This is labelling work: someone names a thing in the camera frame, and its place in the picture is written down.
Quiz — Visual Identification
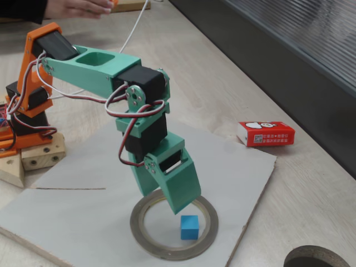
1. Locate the blue cube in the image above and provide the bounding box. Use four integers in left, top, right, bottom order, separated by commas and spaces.
180, 215, 200, 240

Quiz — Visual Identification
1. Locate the red cardboard box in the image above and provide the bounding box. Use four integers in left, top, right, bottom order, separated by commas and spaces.
236, 120, 296, 147

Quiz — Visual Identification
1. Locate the forearm in black sleeve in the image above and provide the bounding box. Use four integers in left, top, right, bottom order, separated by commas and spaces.
0, 0, 50, 24

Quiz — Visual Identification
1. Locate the person's hand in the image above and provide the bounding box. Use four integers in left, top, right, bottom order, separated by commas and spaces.
44, 0, 113, 19

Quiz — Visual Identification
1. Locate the white chipboard panel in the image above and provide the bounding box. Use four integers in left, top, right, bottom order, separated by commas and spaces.
0, 107, 278, 267

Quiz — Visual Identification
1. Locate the long wooden plank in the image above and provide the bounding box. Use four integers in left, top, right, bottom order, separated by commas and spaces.
21, 132, 66, 171

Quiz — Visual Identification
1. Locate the ribbed glass desk partition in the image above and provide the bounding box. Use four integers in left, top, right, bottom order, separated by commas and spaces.
169, 0, 356, 180

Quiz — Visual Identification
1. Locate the orange circuit board holder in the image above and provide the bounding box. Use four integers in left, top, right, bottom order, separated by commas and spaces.
0, 129, 17, 159

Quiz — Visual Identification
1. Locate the thin wooden board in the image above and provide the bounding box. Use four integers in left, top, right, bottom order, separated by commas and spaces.
111, 0, 151, 13

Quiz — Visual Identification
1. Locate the red controller circuit board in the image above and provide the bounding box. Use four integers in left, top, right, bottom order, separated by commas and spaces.
0, 96, 12, 131

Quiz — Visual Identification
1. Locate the grey tape ring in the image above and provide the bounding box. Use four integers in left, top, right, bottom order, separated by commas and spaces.
130, 189, 220, 261

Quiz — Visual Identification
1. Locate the white USB cable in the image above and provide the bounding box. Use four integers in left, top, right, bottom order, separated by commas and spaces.
50, 0, 151, 100

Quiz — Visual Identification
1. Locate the round desk cable hole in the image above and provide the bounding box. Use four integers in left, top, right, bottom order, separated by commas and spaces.
283, 244, 352, 267

